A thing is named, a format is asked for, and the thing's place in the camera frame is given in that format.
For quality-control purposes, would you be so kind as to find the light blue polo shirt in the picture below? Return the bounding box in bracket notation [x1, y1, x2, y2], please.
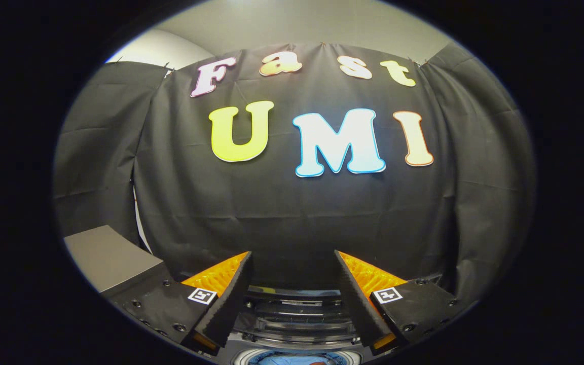
[257, 352, 343, 365]

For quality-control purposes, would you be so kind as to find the black backdrop cloth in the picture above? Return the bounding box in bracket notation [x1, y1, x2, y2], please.
[53, 43, 535, 305]

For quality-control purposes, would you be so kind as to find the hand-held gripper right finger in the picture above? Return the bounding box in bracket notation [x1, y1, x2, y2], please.
[334, 250, 462, 355]

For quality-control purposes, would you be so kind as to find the beige cabinet with dark top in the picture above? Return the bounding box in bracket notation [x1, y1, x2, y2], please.
[64, 225, 166, 295]

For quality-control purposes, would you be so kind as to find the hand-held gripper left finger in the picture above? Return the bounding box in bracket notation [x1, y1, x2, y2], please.
[112, 251, 253, 355]

